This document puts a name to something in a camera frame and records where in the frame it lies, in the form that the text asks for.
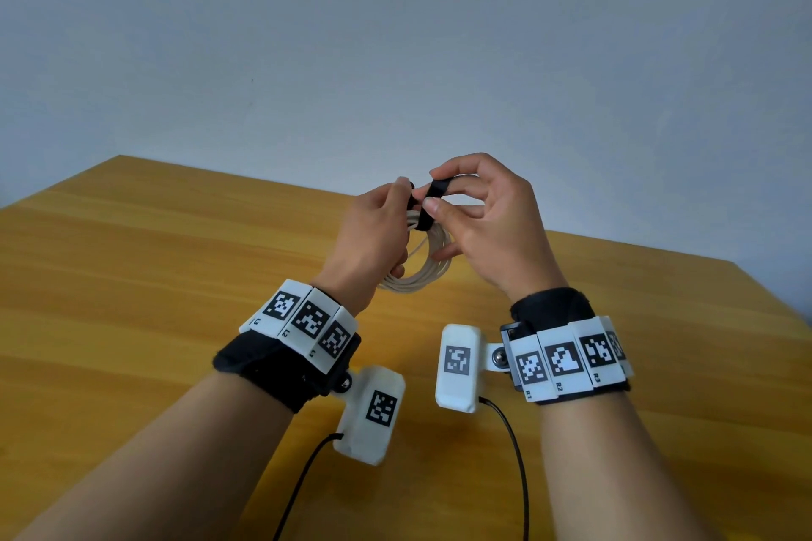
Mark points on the person's left thumb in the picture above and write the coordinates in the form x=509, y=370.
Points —
x=398, y=192

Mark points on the person's left hand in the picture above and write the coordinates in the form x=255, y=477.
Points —
x=368, y=236

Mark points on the person's right little finger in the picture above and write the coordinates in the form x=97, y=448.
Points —
x=446, y=251

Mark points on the person's right middle finger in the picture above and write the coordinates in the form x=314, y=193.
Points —
x=471, y=185

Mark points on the white wrist camera with marker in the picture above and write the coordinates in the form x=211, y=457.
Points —
x=374, y=414
x=458, y=369

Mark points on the person's left forearm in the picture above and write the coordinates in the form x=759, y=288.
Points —
x=171, y=464

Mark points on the person's right hand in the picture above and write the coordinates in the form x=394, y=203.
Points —
x=501, y=230

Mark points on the person's right thumb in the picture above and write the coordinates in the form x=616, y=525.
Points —
x=444, y=216

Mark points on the person's right forearm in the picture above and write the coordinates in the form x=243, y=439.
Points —
x=609, y=471

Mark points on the black wristband with marker tiles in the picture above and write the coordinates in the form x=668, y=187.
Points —
x=298, y=337
x=564, y=350

